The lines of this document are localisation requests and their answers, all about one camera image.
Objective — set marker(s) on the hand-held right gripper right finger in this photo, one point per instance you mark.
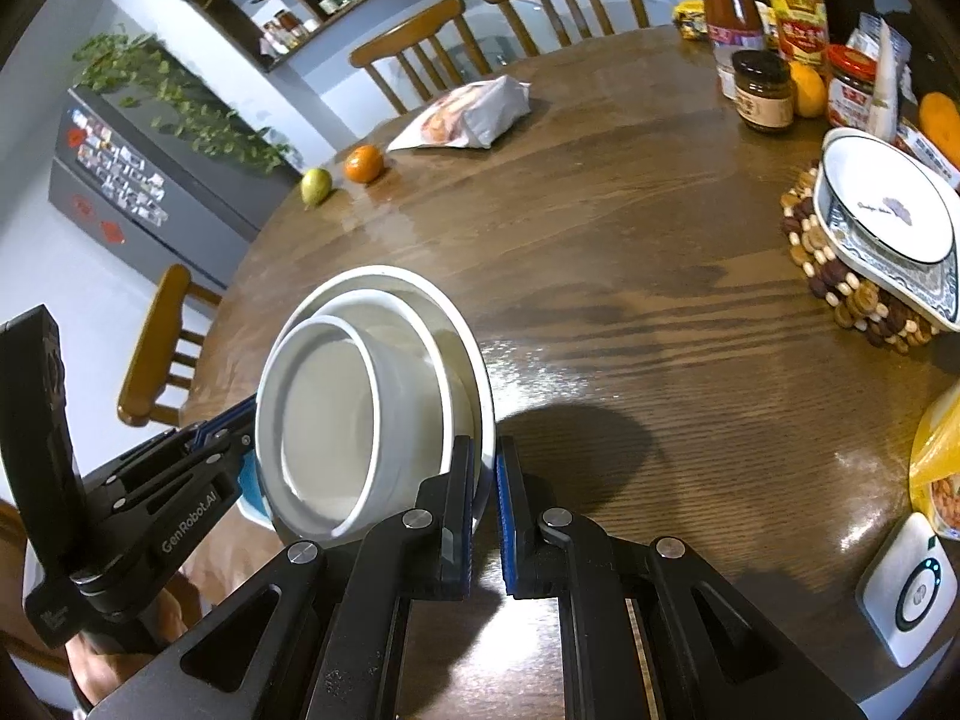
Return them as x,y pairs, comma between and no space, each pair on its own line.
510,525

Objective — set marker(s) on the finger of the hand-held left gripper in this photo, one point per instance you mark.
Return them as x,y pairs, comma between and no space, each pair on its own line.
187,469
225,416

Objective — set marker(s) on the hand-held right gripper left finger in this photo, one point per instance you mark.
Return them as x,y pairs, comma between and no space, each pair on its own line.
461,525

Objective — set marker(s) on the blue oval dish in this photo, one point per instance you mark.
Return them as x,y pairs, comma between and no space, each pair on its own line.
251,487

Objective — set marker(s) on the white straight-sided bowl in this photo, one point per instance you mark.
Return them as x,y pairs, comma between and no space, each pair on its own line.
330,427

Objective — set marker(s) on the medium white bowl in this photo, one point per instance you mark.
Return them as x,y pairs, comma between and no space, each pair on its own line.
442,379

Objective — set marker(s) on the large white bowl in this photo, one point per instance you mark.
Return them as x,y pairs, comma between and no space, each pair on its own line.
465,360

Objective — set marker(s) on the person's left forearm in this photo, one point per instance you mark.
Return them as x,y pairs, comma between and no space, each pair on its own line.
90,679

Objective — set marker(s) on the grey refrigerator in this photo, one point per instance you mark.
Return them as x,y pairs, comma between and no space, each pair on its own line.
202,232

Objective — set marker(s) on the red fridge decal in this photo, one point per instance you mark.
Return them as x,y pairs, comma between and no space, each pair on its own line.
79,203
114,230

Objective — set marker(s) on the green pear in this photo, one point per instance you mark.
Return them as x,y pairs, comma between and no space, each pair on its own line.
316,187

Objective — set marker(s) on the group of fridge photo magnets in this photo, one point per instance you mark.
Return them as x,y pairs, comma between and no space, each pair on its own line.
120,165

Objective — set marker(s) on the orange mandarin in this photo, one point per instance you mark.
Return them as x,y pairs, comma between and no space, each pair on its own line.
364,165

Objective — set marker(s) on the hanging green vine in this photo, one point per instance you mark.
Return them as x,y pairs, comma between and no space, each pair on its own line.
180,105

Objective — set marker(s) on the white snack bag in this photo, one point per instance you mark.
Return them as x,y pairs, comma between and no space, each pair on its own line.
472,112

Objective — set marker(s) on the white round-button device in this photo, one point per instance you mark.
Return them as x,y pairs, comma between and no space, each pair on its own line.
904,592

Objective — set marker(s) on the wooden bead trivet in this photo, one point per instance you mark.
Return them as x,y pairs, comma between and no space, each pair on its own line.
847,307

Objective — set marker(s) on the yellow food bag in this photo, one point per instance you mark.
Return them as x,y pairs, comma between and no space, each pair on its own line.
937,465

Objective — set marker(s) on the blue-rimmed patterned dish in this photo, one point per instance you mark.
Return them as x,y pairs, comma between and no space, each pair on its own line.
900,292

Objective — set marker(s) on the white dish with flower print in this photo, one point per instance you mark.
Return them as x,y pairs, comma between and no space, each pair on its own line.
877,195

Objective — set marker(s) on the brown sauce jar black lid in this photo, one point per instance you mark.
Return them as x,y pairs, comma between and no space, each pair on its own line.
763,94

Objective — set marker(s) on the yellow-orange citrus fruit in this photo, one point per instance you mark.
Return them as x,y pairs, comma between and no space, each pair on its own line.
808,90

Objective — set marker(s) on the yellow snack packet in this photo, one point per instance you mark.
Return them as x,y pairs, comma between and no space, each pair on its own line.
691,19

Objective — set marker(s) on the red chili sauce jar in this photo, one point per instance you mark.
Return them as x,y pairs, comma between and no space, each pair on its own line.
850,86

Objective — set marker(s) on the red sauce bottle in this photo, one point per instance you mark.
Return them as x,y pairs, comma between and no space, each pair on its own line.
727,0

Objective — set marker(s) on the white paper packet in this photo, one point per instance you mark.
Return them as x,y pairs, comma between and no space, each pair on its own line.
885,82

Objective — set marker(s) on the yellow-capped vinegar bottle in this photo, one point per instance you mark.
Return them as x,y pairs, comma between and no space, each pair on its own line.
799,15

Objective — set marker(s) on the orange fruit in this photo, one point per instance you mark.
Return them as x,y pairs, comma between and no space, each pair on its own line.
941,127

